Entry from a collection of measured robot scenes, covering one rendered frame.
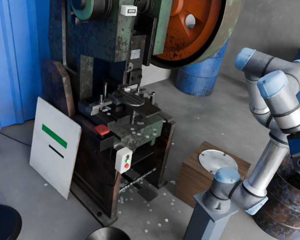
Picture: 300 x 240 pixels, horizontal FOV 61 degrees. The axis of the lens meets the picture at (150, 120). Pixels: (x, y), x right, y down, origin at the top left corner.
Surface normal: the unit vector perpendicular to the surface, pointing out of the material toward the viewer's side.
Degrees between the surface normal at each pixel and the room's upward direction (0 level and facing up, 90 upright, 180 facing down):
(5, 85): 90
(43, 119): 78
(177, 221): 0
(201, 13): 90
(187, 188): 90
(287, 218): 92
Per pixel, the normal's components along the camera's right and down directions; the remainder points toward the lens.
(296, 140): -0.70, -0.47
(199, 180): -0.58, 0.35
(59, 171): -0.58, 0.14
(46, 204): 0.15, -0.84
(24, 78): 0.72, 0.46
